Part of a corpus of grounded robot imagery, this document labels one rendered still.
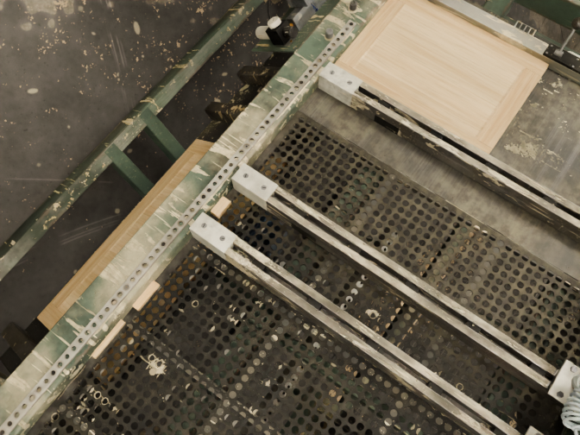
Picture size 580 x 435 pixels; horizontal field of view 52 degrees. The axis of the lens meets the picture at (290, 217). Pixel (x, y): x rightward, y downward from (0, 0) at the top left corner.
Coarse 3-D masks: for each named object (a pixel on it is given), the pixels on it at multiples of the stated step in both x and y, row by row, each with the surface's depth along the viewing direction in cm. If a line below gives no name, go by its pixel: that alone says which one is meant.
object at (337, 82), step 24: (336, 72) 183; (336, 96) 186; (360, 96) 180; (384, 96) 179; (384, 120) 180; (408, 120) 179; (432, 144) 174; (456, 144) 174; (456, 168) 177; (480, 168) 170; (504, 168) 170; (504, 192) 171; (528, 192) 167; (552, 192) 166; (552, 216) 166; (576, 216) 166; (576, 240) 168
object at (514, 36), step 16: (432, 0) 199; (448, 0) 197; (464, 16) 196; (480, 16) 195; (496, 32) 193; (512, 32) 192; (528, 48) 190; (544, 48) 189; (560, 64) 187; (576, 80) 188
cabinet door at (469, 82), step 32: (416, 0) 200; (384, 32) 196; (416, 32) 195; (448, 32) 195; (480, 32) 195; (352, 64) 190; (384, 64) 191; (416, 64) 191; (448, 64) 190; (480, 64) 190; (512, 64) 190; (544, 64) 190; (416, 96) 186; (448, 96) 186; (480, 96) 186; (512, 96) 185; (448, 128) 181; (480, 128) 181
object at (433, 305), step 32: (256, 192) 167; (288, 192) 167; (288, 224) 171; (320, 224) 166; (352, 256) 160; (384, 256) 160; (384, 288) 163; (416, 288) 157; (448, 320) 153; (480, 320) 153; (480, 352) 156; (512, 352) 152; (544, 384) 147; (576, 384) 136
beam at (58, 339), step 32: (384, 0) 198; (320, 32) 192; (352, 32) 192; (288, 64) 187; (256, 96) 183; (224, 160) 174; (192, 192) 170; (224, 192) 173; (160, 224) 167; (128, 256) 163; (160, 256) 163; (96, 288) 160; (64, 320) 156; (32, 352) 153; (32, 384) 150; (64, 384) 153; (0, 416) 147; (32, 416) 148
